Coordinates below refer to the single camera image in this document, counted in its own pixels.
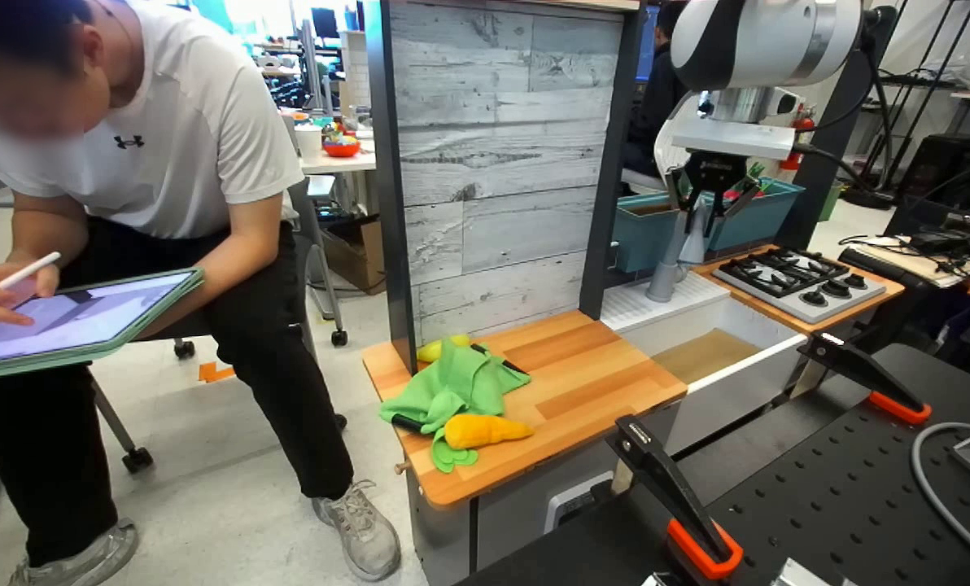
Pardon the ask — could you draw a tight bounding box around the grey curved kitchen faucet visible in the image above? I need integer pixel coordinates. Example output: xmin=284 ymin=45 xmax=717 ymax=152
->
xmin=644 ymin=191 xmax=719 ymax=305

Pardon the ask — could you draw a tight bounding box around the black clamp with orange tip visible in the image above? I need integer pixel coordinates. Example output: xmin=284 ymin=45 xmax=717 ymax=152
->
xmin=798 ymin=330 xmax=933 ymax=431
xmin=601 ymin=414 xmax=748 ymax=586

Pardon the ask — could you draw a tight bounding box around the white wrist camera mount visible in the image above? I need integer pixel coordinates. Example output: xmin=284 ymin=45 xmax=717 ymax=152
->
xmin=650 ymin=110 xmax=804 ymax=165

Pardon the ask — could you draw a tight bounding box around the white table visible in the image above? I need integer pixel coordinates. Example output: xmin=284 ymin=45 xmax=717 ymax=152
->
xmin=297 ymin=142 xmax=379 ymax=350

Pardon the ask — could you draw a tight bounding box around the toy stove top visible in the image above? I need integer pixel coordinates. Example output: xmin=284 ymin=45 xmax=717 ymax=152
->
xmin=693 ymin=240 xmax=907 ymax=338

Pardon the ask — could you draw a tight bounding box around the yellow orange toy vegetable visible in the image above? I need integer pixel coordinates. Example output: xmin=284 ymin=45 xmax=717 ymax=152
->
xmin=440 ymin=411 xmax=532 ymax=453

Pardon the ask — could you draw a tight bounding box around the yellow green toy vegetable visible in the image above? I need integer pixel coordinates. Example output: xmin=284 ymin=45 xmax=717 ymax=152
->
xmin=413 ymin=335 xmax=475 ymax=369

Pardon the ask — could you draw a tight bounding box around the black vertical post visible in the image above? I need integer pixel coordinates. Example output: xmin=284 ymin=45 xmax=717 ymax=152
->
xmin=577 ymin=0 xmax=661 ymax=323

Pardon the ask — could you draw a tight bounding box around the wooden countertop board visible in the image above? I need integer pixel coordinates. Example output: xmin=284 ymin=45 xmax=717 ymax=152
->
xmin=357 ymin=310 xmax=690 ymax=515

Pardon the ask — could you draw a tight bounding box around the grey wood plank panel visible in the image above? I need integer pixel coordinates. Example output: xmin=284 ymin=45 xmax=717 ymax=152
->
xmin=361 ymin=0 xmax=644 ymax=372

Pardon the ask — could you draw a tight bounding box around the teal planter box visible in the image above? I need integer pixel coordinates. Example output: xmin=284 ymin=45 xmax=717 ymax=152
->
xmin=612 ymin=189 xmax=724 ymax=281
xmin=708 ymin=177 xmax=807 ymax=256

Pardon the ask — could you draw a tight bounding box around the white stove with black grates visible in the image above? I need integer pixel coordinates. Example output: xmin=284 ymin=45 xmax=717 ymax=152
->
xmin=714 ymin=244 xmax=889 ymax=325

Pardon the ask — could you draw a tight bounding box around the white stylus pen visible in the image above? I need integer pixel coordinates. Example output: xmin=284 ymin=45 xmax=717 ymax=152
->
xmin=0 ymin=247 xmax=65 ymax=319

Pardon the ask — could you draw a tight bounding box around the cardboard box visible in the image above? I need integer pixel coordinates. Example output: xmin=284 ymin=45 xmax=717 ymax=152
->
xmin=319 ymin=214 xmax=387 ymax=296

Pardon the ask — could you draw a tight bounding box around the white toy kitchen sink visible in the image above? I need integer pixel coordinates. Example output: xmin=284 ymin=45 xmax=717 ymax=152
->
xmin=594 ymin=270 xmax=814 ymax=459

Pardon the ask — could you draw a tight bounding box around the person in white shirt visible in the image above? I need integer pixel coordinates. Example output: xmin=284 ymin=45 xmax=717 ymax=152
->
xmin=0 ymin=0 xmax=404 ymax=586

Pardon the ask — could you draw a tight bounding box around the grey cabinet under countertop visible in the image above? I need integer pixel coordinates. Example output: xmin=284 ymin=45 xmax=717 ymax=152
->
xmin=400 ymin=403 xmax=682 ymax=586

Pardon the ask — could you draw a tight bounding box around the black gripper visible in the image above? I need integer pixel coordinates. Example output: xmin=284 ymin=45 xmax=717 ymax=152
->
xmin=673 ymin=152 xmax=750 ymax=236

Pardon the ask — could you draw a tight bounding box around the grey cable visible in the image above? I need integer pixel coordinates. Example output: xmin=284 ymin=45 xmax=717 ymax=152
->
xmin=907 ymin=420 xmax=970 ymax=586

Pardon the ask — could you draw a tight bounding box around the green cloth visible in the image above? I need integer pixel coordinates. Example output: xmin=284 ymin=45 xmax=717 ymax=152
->
xmin=376 ymin=338 xmax=529 ymax=475

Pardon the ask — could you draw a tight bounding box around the red bowl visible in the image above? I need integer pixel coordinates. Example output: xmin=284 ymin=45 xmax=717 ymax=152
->
xmin=319 ymin=134 xmax=363 ymax=161

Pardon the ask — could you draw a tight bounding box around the tablet with teal case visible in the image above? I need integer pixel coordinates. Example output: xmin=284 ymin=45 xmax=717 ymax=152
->
xmin=0 ymin=263 xmax=209 ymax=383

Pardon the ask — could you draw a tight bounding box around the red fire extinguisher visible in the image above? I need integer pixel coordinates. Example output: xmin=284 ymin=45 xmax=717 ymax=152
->
xmin=784 ymin=104 xmax=819 ymax=177

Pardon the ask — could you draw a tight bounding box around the white cup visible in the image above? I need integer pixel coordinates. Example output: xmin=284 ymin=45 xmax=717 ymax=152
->
xmin=289 ymin=121 xmax=325 ymax=161

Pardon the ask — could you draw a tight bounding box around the small orange floor object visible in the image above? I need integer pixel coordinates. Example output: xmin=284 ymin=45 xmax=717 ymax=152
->
xmin=194 ymin=357 xmax=238 ymax=388

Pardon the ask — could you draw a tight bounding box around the rolling stool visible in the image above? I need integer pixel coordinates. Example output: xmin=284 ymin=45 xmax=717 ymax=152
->
xmin=81 ymin=335 xmax=200 ymax=477

